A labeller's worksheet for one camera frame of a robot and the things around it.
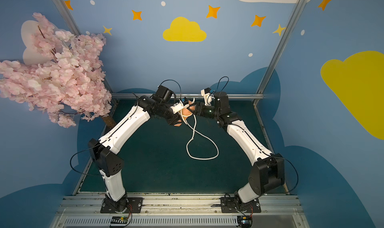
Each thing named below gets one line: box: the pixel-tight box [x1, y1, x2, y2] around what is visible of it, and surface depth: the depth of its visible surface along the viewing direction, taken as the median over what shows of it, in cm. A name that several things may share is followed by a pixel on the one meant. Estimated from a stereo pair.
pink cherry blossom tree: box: [0, 13, 116, 129], surface depth 61 cm
